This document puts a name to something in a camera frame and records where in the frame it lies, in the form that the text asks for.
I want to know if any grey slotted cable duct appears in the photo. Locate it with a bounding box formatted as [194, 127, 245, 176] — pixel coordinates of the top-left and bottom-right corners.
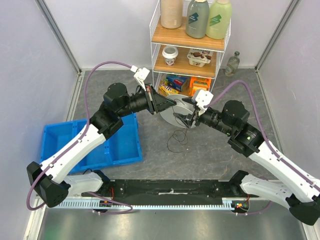
[55, 198, 235, 211]

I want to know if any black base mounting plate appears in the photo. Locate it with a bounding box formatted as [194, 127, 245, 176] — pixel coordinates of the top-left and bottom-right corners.
[96, 179, 248, 206]

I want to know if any blue plastic compartment bin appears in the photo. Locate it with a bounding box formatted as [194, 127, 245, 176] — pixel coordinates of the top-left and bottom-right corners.
[38, 113, 143, 174]

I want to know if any yellow candy bag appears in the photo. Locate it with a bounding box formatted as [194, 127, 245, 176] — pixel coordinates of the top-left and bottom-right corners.
[159, 82, 179, 96]

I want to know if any grey green bottle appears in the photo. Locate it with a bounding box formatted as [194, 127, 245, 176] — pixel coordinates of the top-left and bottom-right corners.
[185, 0, 210, 39]

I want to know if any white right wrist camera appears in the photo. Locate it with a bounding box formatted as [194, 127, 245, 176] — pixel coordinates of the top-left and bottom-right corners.
[191, 89, 214, 116]

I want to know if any right aluminium frame post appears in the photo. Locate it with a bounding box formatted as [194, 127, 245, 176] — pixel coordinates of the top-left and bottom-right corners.
[254, 0, 301, 73]

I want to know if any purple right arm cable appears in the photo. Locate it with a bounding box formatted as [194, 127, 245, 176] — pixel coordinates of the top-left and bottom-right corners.
[204, 79, 320, 216]

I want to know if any white wire shelf rack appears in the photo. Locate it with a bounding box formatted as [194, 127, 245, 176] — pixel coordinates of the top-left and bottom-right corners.
[149, 0, 232, 93]

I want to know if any orange snack box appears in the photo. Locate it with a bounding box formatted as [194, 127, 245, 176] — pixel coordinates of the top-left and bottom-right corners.
[189, 76, 212, 96]

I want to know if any thin dark brown cable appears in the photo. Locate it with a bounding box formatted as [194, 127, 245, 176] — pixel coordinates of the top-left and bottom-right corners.
[166, 99, 190, 153]

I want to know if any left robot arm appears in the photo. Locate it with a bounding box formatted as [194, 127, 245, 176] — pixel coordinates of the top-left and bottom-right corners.
[26, 83, 177, 208]

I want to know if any blue snack box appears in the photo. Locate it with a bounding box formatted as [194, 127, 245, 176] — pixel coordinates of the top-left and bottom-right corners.
[164, 74, 190, 92]

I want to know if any aluminium frame post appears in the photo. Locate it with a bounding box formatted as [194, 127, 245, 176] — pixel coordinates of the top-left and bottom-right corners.
[254, 0, 301, 73]
[35, 0, 82, 75]

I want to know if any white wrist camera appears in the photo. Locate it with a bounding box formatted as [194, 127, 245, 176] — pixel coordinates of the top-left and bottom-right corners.
[191, 89, 214, 116]
[130, 65, 150, 91]

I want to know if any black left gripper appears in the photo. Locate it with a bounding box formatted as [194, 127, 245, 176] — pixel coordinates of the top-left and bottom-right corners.
[117, 82, 177, 118]

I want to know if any chocolate dessert tub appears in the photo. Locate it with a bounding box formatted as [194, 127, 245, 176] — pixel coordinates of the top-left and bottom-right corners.
[187, 48, 214, 68]

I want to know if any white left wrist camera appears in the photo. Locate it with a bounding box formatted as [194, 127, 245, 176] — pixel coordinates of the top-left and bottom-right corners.
[130, 65, 150, 91]

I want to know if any light green bottle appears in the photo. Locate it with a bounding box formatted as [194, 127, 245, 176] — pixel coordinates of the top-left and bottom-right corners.
[205, 0, 232, 40]

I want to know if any grey plastic cable spool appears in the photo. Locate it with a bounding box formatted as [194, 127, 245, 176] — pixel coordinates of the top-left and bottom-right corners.
[160, 94, 194, 129]

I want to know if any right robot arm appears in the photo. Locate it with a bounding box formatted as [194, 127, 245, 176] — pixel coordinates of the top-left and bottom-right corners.
[175, 97, 320, 226]

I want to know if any left aluminium frame post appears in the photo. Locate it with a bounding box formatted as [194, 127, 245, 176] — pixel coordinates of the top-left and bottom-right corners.
[35, 0, 82, 75]

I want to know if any clear glass bottle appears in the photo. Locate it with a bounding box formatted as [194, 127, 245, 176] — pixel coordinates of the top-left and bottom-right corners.
[224, 51, 240, 77]

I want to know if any beige bottle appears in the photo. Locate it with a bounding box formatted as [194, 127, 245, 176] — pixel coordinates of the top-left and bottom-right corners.
[160, 0, 184, 29]

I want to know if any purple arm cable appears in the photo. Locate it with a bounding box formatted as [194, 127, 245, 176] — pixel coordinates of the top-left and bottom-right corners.
[26, 61, 137, 215]
[204, 79, 320, 216]

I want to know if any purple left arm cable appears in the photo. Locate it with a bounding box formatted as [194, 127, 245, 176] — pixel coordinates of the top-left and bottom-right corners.
[26, 61, 137, 215]

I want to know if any white yogurt cup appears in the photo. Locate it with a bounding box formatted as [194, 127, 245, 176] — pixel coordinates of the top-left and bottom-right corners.
[162, 45, 179, 66]

